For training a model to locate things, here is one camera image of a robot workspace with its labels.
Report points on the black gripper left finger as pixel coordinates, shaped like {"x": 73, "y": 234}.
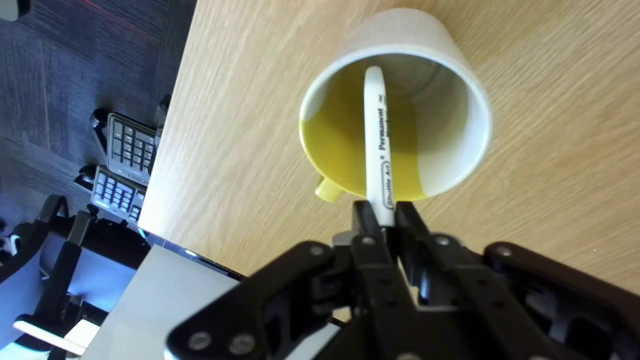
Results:
{"x": 385, "y": 301}

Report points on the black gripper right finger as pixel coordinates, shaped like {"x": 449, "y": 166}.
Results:
{"x": 469, "y": 310}

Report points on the white marker with black cap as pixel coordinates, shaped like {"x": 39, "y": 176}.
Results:
{"x": 376, "y": 141}

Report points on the yellow and white mug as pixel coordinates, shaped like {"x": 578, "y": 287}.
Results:
{"x": 438, "y": 112}

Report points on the grey keypad device lower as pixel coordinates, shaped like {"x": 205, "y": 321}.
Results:
{"x": 112, "y": 193}

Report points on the grey keypad device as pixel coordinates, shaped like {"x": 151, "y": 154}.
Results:
{"x": 112, "y": 193}
{"x": 129, "y": 144}

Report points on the grey keypad device upper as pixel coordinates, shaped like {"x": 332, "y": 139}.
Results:
{"x": 129, "y": 144}

